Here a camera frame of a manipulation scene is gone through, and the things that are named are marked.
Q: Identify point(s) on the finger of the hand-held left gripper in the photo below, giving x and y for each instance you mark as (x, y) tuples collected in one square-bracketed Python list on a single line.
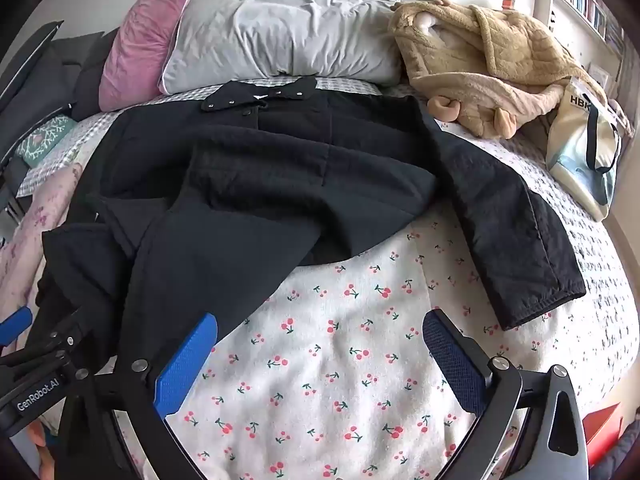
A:
[(67, 335), (15, 325)]

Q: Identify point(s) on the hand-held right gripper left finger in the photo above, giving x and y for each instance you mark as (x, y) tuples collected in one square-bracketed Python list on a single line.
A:
[(185, 365)]

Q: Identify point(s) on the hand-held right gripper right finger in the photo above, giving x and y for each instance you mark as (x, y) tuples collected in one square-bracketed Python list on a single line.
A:
[(452, 365)]

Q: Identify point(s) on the black coat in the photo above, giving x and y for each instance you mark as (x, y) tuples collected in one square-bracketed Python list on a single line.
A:
[(280, 170)]

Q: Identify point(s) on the pink floral blanket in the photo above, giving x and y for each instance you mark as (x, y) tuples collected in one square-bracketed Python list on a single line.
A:
[(25, 240)]

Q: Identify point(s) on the bed with cherry print sheet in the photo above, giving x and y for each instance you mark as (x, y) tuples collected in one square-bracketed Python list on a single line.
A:
[(325, 360)]

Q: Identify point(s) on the red box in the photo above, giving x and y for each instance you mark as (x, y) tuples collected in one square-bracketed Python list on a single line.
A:
[(602, 427)]

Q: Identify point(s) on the teal patterned cushion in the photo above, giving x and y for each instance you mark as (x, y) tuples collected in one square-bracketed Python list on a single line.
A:
[(45, 140)]

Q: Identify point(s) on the cream tote bag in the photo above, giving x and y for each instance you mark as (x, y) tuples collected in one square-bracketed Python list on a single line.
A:
[(575, 150)]

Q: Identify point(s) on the dark grey padded chair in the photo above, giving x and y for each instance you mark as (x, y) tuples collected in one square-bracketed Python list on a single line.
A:
[(45, 70)]

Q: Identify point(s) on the pink pillow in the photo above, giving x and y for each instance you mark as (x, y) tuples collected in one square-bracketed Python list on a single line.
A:
[(140, 45)]

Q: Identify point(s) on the grey pillow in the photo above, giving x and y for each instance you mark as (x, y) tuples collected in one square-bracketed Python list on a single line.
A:
[(280, 25)]

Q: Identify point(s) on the white bookshelf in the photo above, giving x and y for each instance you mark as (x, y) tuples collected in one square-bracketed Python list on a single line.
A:
[(542, 7)]

